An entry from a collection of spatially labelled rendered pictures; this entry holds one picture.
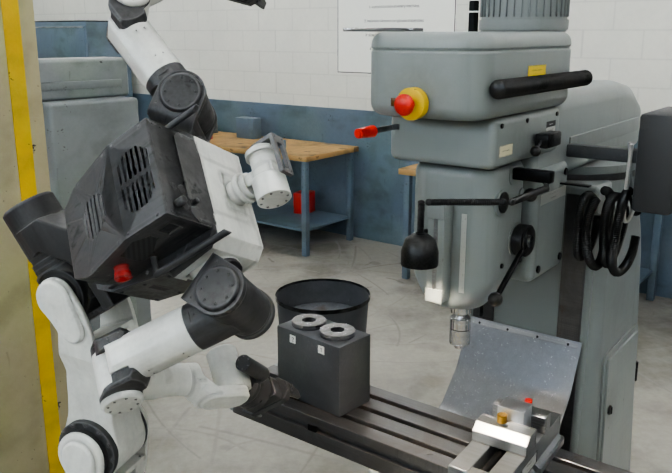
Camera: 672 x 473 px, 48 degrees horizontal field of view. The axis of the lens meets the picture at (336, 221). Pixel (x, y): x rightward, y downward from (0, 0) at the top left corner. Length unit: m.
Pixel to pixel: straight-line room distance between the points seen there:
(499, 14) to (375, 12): 5.08
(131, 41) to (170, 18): 6.96
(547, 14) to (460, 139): 0.40
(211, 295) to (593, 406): 1.19
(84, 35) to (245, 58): 1.82
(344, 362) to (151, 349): 0.64
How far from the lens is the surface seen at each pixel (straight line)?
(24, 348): 3.02
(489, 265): 1.59
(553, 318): 2.06
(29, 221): 1.66
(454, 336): 1.73
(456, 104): 1.39
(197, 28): 8.28
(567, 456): 1.86
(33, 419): 3.15
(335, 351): 1.86
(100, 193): 1.43
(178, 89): 1.51
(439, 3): 6.48
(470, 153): 1.49
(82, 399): 1.73
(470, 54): 1.39
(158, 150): 1.35
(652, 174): 1.71
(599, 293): 2.03
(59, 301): 1.62
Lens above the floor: 1.89
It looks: 14 degrees down
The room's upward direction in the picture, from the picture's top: straight up
